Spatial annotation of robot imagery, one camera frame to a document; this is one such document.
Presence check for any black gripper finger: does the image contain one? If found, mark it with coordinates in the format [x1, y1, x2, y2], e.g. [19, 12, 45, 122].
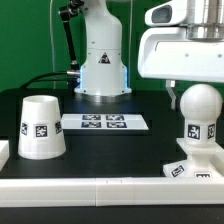
[165, 80, 179, 110]

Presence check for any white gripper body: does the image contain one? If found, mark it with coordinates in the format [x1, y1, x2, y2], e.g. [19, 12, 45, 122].
[138, 27, 224, 83]

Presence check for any white lamp bulb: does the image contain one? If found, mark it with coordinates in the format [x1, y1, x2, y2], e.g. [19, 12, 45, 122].
[180, 84, 223, 147]

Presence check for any white lamp base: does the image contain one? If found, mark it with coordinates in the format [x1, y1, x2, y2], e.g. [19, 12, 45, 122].
[163, 138, 224, 178]

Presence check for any white lamp shade cone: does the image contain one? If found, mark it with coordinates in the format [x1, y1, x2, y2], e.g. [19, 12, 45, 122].
[18, 95, 66, 160]

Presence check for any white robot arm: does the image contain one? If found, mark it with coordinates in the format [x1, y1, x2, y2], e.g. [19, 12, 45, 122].
[75, 0, 224, 102]

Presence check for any white marker tag plate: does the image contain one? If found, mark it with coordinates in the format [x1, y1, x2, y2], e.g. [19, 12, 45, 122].
[62, 114, 148, 130]

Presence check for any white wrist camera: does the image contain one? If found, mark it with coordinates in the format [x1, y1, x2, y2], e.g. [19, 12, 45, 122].
[145, 0, 188, 27]

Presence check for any black cable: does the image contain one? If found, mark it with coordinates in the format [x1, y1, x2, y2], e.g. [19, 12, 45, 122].
[19, 69, 82, 90]

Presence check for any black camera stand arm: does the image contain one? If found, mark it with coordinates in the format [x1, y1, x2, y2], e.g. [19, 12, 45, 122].
[58, 0, 84, 70]

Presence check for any white front wall rail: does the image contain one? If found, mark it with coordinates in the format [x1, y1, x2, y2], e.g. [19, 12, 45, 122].
[0, 178, 224, 207]

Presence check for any white wall rail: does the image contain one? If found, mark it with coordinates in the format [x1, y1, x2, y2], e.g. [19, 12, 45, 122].
[0, 178, 224, 207]
[0, 140, 9, 171]

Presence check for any white left wall rail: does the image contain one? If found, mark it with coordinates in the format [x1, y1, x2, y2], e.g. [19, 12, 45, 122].
[0, 140, 9, 171]

